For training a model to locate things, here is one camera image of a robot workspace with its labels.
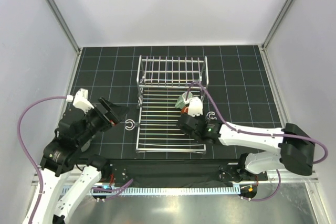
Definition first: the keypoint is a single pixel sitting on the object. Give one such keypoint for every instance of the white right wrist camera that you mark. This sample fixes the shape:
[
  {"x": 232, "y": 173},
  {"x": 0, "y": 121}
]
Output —
[{"x": 195, "y": 107}]

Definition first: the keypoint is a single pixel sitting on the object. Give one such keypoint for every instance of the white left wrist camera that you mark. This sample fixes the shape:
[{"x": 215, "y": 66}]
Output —
[{"x": 80, "y": 100}]

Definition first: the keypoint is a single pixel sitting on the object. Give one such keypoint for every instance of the perforated aluminium cable rail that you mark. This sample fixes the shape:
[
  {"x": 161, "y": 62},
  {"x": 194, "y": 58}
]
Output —
[{"x": 235, "y": 190}]

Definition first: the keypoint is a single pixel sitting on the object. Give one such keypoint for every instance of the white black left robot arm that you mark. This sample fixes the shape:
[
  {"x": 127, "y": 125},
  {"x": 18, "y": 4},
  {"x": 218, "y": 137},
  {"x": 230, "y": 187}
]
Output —
[{"x": 62, "y": 154}]

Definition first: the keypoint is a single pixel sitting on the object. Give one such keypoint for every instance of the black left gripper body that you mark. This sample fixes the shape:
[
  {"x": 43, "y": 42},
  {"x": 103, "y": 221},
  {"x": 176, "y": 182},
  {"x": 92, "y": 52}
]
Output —
[{"x": 104, "y": 121}]

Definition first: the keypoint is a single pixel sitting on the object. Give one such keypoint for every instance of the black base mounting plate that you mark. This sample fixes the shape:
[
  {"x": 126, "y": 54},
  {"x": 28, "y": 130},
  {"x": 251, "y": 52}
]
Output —
[{"x": 177, "y": 173}]

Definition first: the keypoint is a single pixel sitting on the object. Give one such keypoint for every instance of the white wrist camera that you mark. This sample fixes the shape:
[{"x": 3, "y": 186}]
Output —
[
  {"x": 80, "y": 100},
  {"x": 195, "y": 107}
]

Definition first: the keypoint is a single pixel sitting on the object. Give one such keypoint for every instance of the black grid table mat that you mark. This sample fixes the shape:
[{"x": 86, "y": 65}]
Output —
[{"x": 238, "y": 83}]

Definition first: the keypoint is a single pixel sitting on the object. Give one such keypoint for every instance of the chrome wire dish rack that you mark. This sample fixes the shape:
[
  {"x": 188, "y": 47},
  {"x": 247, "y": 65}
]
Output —
[{"x": 160, "y": 81}]

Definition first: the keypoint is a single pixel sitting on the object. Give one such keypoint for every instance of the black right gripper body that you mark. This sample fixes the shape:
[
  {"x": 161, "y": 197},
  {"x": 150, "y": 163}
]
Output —
[{"x": 201, "y": 117}]

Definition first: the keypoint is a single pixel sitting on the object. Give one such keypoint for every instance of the mint green ceramic mug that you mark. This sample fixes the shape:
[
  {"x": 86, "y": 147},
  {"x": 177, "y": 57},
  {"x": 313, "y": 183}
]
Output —
[{"x": 184, "y": 100}]

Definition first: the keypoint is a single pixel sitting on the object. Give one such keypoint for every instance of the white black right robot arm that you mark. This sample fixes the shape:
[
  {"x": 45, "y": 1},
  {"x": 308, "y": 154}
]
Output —
[{"x": 280, "y": 148}]

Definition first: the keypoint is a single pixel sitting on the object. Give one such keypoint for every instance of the orange brown ceramic mug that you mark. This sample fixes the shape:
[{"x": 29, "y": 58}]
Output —
[{"x": 184, "y": 110}]

